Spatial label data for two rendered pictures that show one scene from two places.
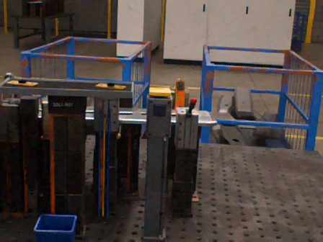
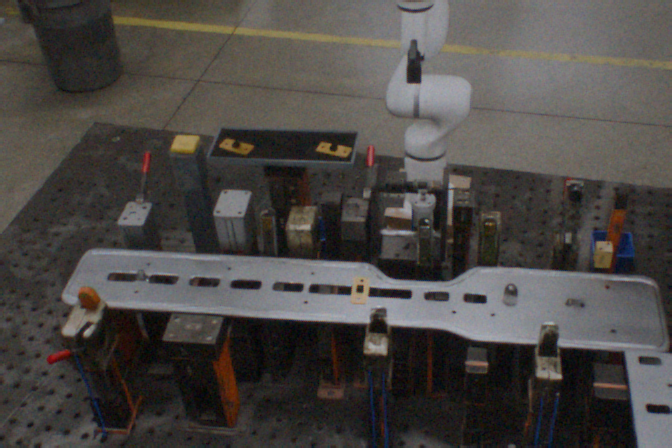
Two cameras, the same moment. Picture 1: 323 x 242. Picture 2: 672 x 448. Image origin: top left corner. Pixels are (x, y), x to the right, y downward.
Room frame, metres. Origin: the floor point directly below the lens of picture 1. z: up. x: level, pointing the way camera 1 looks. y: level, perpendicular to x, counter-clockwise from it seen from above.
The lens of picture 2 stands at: (3.00, 0.82, 2.42)
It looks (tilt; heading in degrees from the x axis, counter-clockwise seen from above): 41 degrees down; 195
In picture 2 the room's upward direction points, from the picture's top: 5 degrees counter-clockwise
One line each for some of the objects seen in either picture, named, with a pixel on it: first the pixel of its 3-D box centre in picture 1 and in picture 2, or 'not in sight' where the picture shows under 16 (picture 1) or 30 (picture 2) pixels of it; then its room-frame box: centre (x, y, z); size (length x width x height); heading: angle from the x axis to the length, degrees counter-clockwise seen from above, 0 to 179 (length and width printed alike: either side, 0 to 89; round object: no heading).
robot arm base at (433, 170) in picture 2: not in sight; (425, 173); (1.05, 0.59, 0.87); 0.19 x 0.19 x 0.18
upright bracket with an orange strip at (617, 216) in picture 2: not in sight; (606, 273); (1.48, 1.07, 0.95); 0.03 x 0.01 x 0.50; 93
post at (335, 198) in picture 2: (31, 157); (336, 255); (1.45, 0.41, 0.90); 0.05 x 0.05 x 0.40; 3
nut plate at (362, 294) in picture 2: not in sight; (360, 288); (1.66, 0.51, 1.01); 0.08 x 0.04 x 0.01; 3
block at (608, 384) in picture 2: not in sight; (600, 421); (1.82, 1.06, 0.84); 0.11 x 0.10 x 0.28; 3
